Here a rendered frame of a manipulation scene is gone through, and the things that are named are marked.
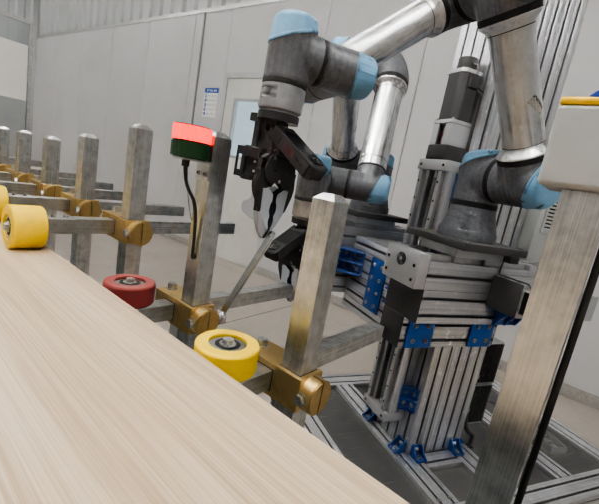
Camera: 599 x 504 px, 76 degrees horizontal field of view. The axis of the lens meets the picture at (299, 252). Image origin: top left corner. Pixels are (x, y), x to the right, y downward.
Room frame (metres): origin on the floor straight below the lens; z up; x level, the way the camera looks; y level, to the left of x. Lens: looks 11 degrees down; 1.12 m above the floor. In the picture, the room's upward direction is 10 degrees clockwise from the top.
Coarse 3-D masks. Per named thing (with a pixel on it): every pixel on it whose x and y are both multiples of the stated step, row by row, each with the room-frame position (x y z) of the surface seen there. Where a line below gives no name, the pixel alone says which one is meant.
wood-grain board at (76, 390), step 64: (0, 256) 0.62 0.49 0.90; (0, 320) 0.41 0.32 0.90; (64, 320) 0.43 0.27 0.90; (128, 320) 0.47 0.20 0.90; (0, 384) 0.30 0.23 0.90; (64, 384) 0.31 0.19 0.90; (128, 384) 0.33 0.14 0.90; (192, 384) 0.35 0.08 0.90; (0, 448) 0.23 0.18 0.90; (64, 448) 0.24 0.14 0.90; (128, 448) 0.25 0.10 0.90; (192, 448) 0.26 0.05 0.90; (256, 448) 0.28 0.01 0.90; (320, 448) 0.29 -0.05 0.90
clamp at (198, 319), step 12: (156, 288) 0.69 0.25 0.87; (180, 288) 0.71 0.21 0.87; (168, 300) 0.66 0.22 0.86; (180, 300) 0.65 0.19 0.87; (180, 312) 0.64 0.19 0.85; (192, 312) 0.62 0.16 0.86; (204, 312) 0.62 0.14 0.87; (216, 312) 0.64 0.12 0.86; (180, 324) 0.63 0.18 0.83; (192, 324) 0.61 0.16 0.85; (204, 324) 0.62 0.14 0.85; (216, 324) 0.64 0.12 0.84
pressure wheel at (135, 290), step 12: (108, 276) 0.60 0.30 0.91; (120, 276) 0.61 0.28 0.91; (132, 276) 0.62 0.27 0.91; (144, 276) 0.63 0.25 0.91; (108, 288) 0.56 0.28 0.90; (120, 288) 0.56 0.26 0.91; (132, 288) 0.57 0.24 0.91; (144, 288) 0.58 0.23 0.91; (132, 300) 0.56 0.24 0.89; (144, 300) 0.58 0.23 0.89
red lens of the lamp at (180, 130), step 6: (174, 126) 0.60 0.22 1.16; (180, 126) 0.59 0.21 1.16; (186, 126) 0.59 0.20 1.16; (192, 126) 0.59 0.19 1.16; (198, 126) 0.59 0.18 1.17; (174, 132) 0.60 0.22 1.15; (180, 132) 0.59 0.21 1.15; (186, 132) 0.59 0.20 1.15; (192, 132) 0.59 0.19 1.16; (198, 132) 0.59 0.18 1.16; (204, 132) 0.60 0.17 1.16; (210, 132) 0.61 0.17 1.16; (180, 138) 0.59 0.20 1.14; (186, 138) 0.59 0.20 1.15; (192, 138) 0.59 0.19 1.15; (198, 138) 0.59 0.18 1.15; (204, 138) 0.60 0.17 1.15; (210, 138) 0.61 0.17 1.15; (210, 144) 0.62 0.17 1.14
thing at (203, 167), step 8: (208, 128) 0.61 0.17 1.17; (208, 144) 0.61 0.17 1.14; (184, 160) 0.61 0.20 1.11; (192, 160) 0.60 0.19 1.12; (200, 160) 0.61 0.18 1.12; (184, 168) 0.61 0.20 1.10; (200, 168) 0.64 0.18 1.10; (208, 168) 0.63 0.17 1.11; (184, 176) 0.61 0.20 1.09; (200, 176) 0.64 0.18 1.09; (208, 176) 0.63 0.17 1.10; (192, 200) 0.63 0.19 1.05; (192, 240) 0.63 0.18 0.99; (192, 248) 0.63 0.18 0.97; (192, 256) 0.64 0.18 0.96
